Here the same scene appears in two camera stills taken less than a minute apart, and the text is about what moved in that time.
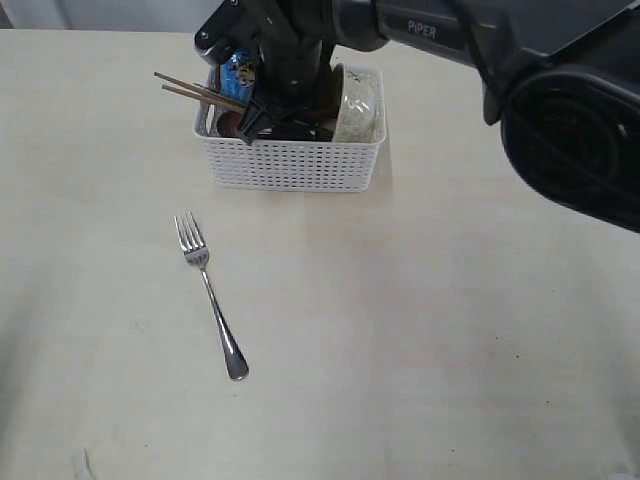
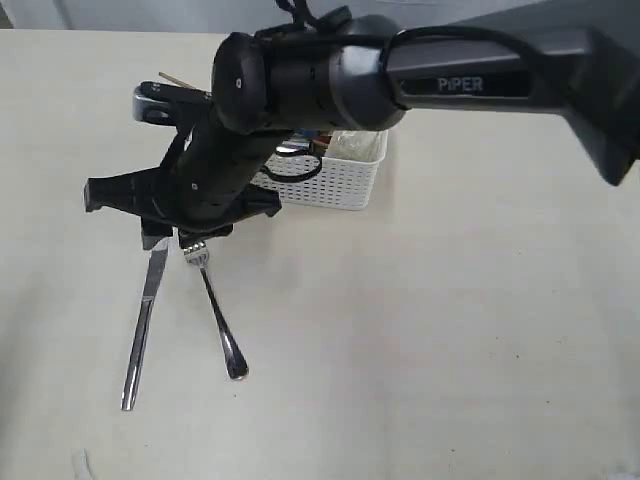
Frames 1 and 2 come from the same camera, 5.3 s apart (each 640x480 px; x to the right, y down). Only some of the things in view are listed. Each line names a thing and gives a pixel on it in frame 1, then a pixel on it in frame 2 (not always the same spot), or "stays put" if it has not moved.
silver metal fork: (194, 246) stays put
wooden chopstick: (187, 84) stays put
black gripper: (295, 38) -> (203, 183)
